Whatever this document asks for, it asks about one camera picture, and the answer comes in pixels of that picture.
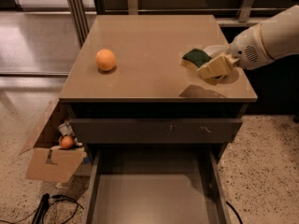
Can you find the open grey middle drawer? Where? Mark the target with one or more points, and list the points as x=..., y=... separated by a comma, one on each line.
x=155, y=186

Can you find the small orange in box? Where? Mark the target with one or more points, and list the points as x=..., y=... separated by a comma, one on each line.
x=67, y=142

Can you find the crumpled wrapper in box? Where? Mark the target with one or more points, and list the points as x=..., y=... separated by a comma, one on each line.
x=65, y=129

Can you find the open cardboard box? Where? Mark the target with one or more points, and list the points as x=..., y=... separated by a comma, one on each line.
x=49, y=161

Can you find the grey drawer cabinet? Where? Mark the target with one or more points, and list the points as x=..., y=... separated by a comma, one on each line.
x=147, y=81

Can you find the grey top drawer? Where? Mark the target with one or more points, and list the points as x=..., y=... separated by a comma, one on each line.
x=155, y=131

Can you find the green and yellow sponge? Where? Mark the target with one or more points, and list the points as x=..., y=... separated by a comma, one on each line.
x=195, y=59

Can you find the orange fruit on cabinet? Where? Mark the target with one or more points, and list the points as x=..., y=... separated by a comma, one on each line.
x=105, y=60

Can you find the white ceramic bowl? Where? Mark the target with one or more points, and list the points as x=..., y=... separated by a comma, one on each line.
x=214, y=51

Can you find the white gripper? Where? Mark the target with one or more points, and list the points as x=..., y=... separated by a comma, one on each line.
x=248, y=53

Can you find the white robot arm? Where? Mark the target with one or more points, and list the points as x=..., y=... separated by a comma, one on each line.
x=281, y=34

